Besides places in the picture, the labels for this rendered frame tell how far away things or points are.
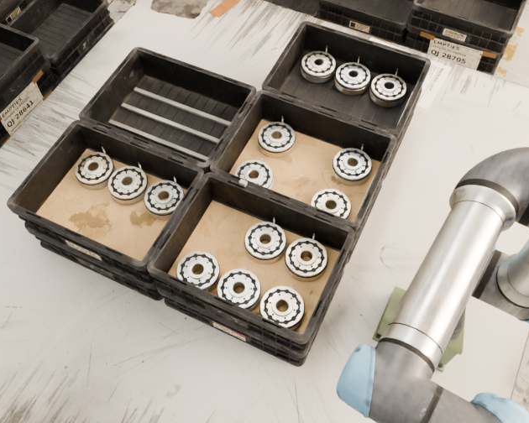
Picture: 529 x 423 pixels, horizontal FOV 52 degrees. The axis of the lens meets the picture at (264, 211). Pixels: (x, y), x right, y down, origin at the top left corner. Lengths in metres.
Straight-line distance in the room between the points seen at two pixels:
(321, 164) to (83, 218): 0.64
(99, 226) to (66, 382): 0.39
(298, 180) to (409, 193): 0.35
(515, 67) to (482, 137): 1.34
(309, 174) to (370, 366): 0.88
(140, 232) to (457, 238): 0.87
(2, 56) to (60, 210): 1.11
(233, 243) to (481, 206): 0.73
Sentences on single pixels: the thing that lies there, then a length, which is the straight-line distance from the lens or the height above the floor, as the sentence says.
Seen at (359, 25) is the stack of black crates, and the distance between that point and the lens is 2.53.
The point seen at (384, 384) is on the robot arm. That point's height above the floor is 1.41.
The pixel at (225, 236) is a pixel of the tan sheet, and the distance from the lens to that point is 1.39.
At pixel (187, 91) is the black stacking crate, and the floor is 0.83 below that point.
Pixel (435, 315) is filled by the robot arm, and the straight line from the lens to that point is 0.72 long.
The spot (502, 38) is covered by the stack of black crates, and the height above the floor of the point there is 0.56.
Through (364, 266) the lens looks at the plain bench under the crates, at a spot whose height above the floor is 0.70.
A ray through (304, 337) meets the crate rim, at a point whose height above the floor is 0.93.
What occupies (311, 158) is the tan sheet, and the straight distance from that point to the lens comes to 1.51.
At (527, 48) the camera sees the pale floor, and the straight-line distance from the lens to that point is 3.27.
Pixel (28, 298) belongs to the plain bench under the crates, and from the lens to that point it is 1.59.
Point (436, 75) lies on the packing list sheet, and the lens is 1.96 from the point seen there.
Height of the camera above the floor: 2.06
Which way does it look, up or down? 60 degrees down
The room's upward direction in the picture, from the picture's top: 2 degrees counter-clockwise
